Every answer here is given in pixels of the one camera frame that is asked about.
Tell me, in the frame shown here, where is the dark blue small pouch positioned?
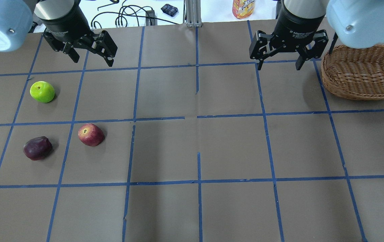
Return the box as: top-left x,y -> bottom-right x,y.
161,4 -> 179,17

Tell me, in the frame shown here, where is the orange juice bottle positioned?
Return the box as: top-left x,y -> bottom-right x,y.
232,0 -> 256,19

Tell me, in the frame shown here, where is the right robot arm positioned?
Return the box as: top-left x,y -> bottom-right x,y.
249,0 -> 384,70

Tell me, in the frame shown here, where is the green apple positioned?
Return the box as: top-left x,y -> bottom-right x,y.
30,81 -> 55,103

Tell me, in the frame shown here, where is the red yellow apple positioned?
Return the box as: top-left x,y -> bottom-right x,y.
78,123 -> 105,147

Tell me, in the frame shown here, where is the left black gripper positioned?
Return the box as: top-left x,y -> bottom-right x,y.
35,7 -> 118,67

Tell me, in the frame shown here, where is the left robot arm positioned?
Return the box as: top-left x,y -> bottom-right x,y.
0,0 -> 118,67

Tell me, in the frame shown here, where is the dark red apple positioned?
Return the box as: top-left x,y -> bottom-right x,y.
23,136 -> 53,161

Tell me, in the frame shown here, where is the woven wicker basket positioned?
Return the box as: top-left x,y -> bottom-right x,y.
321,44 -> 384,100

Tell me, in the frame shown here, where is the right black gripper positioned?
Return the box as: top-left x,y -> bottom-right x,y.
249,8 -> 329,71

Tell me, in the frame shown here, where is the black cable bundle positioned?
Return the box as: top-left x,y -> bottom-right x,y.
90,0 -> 182,29

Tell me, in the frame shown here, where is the aluminium frame post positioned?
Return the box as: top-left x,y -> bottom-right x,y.
183,0 -> 202,28

